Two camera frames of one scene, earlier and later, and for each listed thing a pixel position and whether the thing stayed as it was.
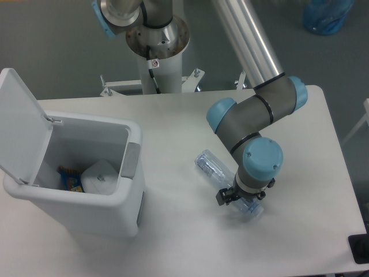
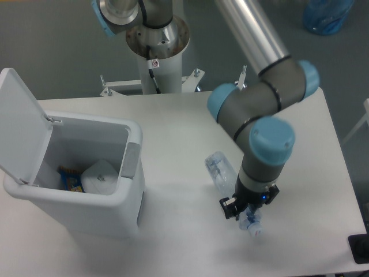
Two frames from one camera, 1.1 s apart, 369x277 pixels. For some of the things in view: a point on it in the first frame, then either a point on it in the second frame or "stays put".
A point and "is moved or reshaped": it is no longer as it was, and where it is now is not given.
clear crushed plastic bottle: [217, 169] is moved or reshaped
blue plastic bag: [326, 17] stays put
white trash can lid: [25, 130] stays put
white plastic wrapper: [100, 178] stays put
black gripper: [225, 195] to [244, 197]
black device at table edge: [359, 245] stays put
